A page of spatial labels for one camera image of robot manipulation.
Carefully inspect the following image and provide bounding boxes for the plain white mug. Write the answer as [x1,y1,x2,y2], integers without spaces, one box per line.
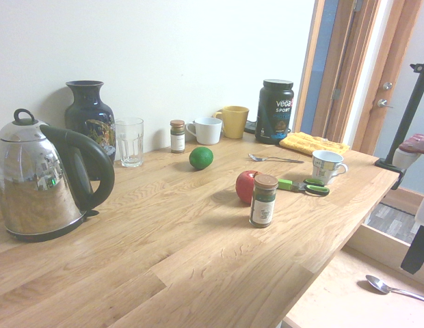
[185,117,223,146]

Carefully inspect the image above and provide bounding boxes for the green spice jar brown lid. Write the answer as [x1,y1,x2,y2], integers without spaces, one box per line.
[248,174,280,229]

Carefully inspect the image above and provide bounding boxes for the white red-topped object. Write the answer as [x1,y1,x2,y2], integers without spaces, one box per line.
[393,133,424,169]

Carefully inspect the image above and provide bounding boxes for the yellow folded cloth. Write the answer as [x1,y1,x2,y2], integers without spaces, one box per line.
[278,131,351,155]

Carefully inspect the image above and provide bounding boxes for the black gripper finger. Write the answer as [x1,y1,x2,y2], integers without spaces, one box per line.
[400,223,424,275]

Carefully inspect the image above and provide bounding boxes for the green handled scissors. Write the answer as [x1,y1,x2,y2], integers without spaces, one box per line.
[278,178,330,197]

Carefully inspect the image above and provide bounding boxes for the small spice jar brown lid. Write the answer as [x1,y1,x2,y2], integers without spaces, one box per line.
[169,119,186,154]

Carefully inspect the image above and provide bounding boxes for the grey door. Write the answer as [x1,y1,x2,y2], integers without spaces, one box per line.
[372,0,424,195]

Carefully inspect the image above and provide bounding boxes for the metal fork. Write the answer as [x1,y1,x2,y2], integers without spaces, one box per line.
[248,153,305,164]

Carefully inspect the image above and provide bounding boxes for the wooden door frame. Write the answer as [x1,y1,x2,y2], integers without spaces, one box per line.
[293,0,424,156]

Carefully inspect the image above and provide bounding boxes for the silver metal spoon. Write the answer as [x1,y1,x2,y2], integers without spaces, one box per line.
[365,274,424,304]

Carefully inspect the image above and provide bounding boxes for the yellow ceramic mug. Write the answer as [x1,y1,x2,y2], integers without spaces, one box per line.
[212,105,250,139]

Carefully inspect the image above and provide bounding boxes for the dark blue painted vase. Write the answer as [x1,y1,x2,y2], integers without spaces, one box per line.
[64,80,116,181]

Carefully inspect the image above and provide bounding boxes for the red apple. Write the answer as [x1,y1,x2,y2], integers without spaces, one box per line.
[235,170,264,206]

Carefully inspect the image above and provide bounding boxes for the stainless steel electric kettle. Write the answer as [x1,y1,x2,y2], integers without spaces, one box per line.
[0,108,116,243]

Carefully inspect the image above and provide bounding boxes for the black Ulanzi camera stand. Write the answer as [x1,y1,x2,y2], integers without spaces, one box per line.
[374,46,424,172]

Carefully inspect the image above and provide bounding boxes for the clear drinking glass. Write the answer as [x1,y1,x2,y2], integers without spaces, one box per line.
[114,117,145,168]

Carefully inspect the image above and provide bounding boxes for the black Vega protein tub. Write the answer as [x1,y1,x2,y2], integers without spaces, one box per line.
[254,79,295,145]

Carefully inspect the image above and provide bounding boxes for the white patterned cup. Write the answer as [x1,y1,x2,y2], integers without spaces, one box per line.
[311,150,349,186]

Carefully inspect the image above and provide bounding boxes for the green lime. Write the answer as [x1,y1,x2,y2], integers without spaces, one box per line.
[188,146,215,171]

